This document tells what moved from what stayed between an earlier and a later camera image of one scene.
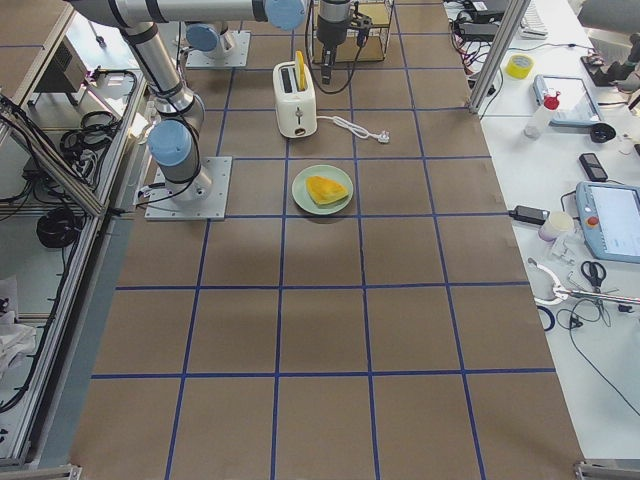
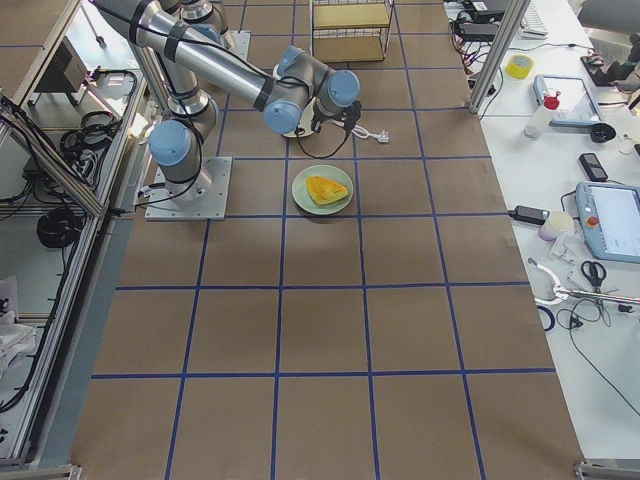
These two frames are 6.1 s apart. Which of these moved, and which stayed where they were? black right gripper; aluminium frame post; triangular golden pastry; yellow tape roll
Moved: black right gripper
Stayed: aluminium frame post; yellow tape roll; triangular golden pastry
